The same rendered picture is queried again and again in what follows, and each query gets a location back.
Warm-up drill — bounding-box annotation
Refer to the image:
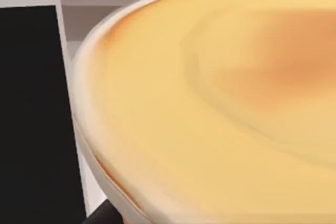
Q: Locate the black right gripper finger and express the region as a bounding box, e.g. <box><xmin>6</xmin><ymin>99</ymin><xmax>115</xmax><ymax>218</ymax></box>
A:
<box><xmin>85</xmin><ymin>198</ymin><xmax>125</xmax><ymax>224</ymax></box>

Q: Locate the yellow bowl with white rim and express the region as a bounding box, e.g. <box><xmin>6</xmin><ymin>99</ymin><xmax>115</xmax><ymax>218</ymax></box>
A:
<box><xmin>71</xmin><ymin>0</ymin><xmax>336</xmax><ymax>224</ymax></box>

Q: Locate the white framed blackboard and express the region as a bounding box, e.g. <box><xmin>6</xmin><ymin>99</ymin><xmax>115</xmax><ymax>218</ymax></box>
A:
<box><xmin>0</xmin><ymin>0</ymin><xmax>91</xmax><ymax>224</ymax></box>

